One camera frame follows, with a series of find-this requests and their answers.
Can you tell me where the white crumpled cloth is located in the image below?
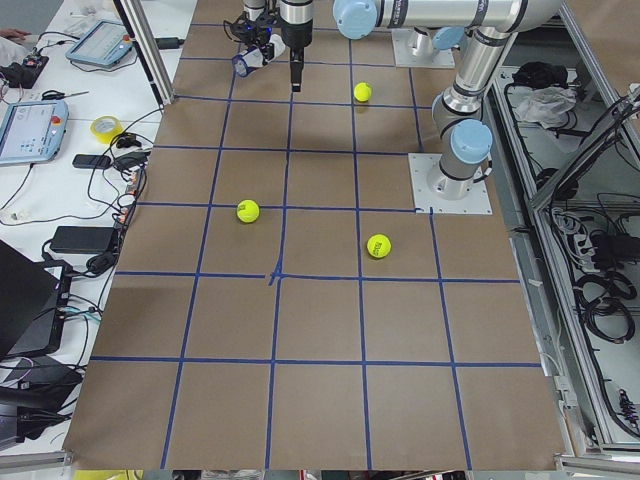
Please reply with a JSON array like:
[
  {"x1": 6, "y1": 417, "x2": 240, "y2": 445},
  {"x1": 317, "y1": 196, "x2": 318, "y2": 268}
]
[{"x1": 514, "y1": 86, "x2": 577, "y2": 129}]

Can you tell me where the brown paper table mat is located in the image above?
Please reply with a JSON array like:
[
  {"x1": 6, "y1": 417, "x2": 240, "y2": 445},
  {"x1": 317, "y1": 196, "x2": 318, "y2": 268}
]
[{"x1": 64, "y1": 1, "x2": 564, "y2": 471}]

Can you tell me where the yellow tennis ball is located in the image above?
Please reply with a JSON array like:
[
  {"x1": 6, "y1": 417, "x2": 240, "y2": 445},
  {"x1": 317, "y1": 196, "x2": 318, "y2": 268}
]
[
  {"x1": 236, "y1": 199, "x2": 260, "y2": 224},
  {"x1": 366, "y1": 233, "x2": 392, "y2": 259},
  {"x1": 353, "y1": 82, "x2": 373, "y2": 103}
]

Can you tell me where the yellow tape roll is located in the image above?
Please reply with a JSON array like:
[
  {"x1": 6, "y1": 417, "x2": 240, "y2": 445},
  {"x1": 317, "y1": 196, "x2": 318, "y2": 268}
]
[{"x1": 90, "y1": 115, "x2": 124, "y2": 145}]

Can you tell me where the black cable bundle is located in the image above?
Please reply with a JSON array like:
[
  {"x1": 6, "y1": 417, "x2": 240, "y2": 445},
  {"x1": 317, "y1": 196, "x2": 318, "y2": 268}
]
[{"x1": 547, "y1": 189, "x2": 640, "y2": 351}]

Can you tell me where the near teach pendant tablet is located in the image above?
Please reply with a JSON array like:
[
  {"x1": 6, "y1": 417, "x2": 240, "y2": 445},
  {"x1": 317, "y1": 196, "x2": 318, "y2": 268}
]
[{"x1": 1, "y1": 100, "x2": 69, "y2": 166}]

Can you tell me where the yellow tennis ball lower left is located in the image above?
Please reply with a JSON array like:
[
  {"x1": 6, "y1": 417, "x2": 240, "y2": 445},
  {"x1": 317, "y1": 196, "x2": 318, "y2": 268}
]
[{"x1": 366, "y1": 233, "x2": 392, "y2": 259}]

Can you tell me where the yellow tennis ball upper left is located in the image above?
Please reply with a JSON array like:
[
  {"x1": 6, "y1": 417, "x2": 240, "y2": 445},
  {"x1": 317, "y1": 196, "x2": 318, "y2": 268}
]
[{"x1": 353, "y1": 82, "x2": 373, "y2": 103}]

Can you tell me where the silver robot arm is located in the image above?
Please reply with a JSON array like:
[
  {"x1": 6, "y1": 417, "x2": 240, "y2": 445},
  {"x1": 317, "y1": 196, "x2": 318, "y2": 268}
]
[
  {"x1": 332, "y1": 0, "x2": 562, "y2": 201},
  {"x1": 223, "y1": 0, "x2": 278, "y2": 47}
]

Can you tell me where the far teach pendant tablet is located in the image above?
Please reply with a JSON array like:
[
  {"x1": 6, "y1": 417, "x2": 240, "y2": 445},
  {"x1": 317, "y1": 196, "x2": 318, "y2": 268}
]
[{"x1": 65, "y1": 20, "x2": 133, "y2": 67}]

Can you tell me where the black phone device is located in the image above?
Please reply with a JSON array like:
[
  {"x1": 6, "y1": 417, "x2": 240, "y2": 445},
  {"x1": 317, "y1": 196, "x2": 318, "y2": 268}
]
[{"x1": 72, "y1": 154, "x2": 112, "y2": 170}]

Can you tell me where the white blue tennis ball can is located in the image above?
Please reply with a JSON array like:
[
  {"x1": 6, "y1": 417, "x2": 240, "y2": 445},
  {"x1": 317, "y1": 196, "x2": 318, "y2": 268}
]
[{"x1": 232, "y1": 34, "x2": 285, "y2": 78}]

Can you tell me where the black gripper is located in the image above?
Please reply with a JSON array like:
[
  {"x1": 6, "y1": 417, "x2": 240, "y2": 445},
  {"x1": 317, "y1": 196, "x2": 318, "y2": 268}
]
[
  {"x1": 223, "y1": 12, "x2": 277, "y2": 46},
  {"x1": 279, "y1": 0, "x2": 313, "y2": 92}
]

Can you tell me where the teach pendant tablet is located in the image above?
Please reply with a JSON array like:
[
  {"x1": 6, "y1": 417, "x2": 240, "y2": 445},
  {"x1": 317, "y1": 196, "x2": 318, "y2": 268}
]
[
  {"x1": 1, "y1": 100, "x2": 69, "y2": 166},
  {"x1": 65, "y1": 20, "x2": 133, "y2": 67}
]

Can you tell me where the black power brick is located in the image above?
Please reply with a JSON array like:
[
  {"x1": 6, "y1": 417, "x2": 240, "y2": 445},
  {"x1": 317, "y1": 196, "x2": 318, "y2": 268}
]
[{"x1": 50, "y1": 226, "x2": 116, "y2": 254}]

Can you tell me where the black laptop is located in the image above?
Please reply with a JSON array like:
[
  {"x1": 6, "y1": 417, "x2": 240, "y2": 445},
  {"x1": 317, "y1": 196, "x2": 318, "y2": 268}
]
[{"x1": 1, "y1": 242, "x2": 71, "y2": 358}]

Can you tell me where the yellow tennis ball centre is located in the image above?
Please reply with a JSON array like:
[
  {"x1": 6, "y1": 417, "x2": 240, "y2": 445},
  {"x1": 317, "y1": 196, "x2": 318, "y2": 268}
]
[{"x1": 236, "y1": 199, "x2": 260, "y2": 224}]

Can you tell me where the aluminium frame post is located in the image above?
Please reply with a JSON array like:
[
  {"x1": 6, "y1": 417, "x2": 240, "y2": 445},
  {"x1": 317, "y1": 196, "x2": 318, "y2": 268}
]
[{"x1": 113, "y1": 0, "x2": 175, "y2": 107}]

